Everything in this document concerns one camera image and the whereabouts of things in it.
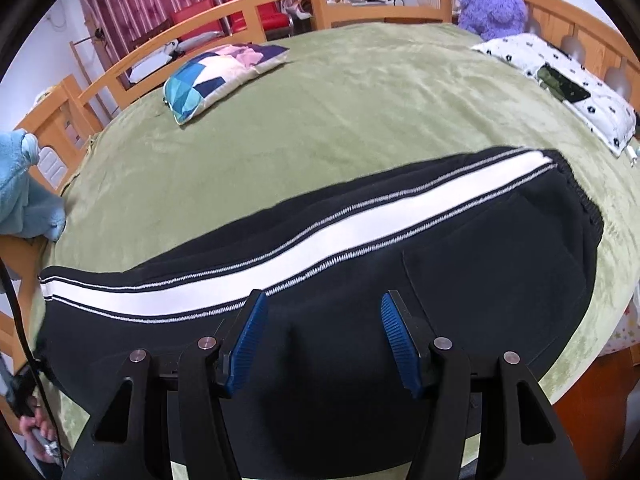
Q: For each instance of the wooden bed frame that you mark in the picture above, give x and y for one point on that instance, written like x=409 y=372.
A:
x=322 y=12

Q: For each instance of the dark wooden chair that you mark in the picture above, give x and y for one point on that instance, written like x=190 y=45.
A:
x=150 y=35

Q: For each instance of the green fleece blanket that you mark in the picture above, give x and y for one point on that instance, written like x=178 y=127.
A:
x=350 y=110

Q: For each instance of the light blue fleece blanket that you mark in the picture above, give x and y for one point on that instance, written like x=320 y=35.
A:
x=25 y=200

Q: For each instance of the black pants with white stripe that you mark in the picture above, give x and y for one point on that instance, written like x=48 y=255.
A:
x=475 y=270

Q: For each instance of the wooden coat stand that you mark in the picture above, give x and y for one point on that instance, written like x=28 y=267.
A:
x=92 y=67

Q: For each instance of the star print bed sheet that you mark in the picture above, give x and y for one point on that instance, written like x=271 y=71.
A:
x=625 y=332

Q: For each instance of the geometric patterned pillow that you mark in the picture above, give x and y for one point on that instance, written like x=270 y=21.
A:
x=210 y=80

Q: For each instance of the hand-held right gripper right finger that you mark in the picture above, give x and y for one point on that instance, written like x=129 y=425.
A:
x=400 y=345

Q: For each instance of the person's left hand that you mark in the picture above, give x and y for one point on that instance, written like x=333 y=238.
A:
x=40 y=435

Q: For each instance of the purple plush toy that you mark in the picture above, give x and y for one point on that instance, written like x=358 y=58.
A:
x=490 y=10

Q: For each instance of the white charger plug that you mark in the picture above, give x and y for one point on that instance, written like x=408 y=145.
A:
x=632 y=154

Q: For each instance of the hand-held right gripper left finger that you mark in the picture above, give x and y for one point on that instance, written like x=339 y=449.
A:
x=245 y=345

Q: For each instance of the white flower print pillow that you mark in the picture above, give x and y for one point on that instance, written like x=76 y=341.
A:
x=520 y=52

